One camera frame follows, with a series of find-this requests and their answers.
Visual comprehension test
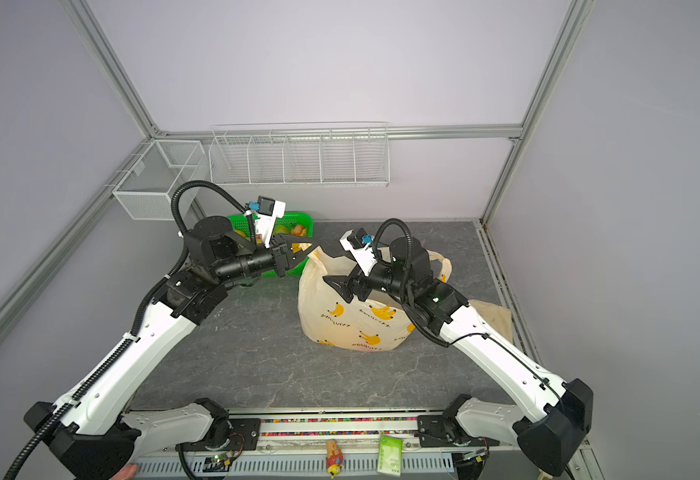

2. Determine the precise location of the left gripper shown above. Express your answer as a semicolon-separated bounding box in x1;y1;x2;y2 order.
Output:
215;232;319;285

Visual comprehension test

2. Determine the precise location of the beige plastic bag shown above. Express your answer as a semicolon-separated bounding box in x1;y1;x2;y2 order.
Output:
298;248;427;353

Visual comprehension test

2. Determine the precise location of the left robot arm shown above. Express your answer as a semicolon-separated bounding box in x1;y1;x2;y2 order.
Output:
4;180;317;479

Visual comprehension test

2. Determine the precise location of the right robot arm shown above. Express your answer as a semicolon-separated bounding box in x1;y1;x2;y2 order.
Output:
324;218;594;476

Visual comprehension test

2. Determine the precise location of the green plastic basket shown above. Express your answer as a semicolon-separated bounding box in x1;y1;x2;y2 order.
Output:
228;212;314;278

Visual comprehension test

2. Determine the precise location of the white mesh box basket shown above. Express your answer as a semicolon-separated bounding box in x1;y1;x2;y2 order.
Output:
113;140;210;221

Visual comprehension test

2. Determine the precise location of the green white card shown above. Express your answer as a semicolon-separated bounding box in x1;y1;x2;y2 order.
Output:
377;435;404;477

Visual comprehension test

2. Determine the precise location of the red yellow toy figure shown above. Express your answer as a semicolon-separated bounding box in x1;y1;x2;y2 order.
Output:
326;440;344;479

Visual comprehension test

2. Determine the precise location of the pink toy figure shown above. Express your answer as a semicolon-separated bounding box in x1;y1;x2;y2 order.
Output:
110;464;139;480

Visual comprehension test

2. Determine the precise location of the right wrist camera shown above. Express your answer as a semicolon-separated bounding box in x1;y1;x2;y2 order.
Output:
339;228;378;276

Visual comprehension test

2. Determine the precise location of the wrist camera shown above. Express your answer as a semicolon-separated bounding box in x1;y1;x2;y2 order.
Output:
248;196;286;247
339;228;378;276

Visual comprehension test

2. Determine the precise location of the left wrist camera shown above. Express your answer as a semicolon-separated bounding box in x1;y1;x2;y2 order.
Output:
248;196;286;247

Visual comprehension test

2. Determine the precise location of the white wire shelf rack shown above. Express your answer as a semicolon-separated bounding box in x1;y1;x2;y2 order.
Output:
208;122;391;185

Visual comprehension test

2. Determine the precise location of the aluminium front rail frame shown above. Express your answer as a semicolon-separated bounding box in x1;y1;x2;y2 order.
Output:
132;400;521;479

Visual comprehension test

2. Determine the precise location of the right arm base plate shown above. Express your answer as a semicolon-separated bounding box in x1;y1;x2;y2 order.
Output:
415;414;500;448

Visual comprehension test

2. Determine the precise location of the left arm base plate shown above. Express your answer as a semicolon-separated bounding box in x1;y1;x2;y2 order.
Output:
183;417;262;452

